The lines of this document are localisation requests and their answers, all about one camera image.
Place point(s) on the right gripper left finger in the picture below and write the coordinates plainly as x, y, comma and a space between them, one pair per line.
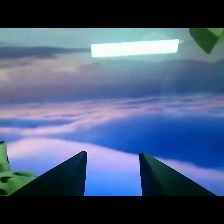
68, 178

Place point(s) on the green garment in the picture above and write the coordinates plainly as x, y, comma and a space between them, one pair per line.
11, 181
207, 37

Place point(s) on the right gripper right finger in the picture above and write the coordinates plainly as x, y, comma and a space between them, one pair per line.
160, 181

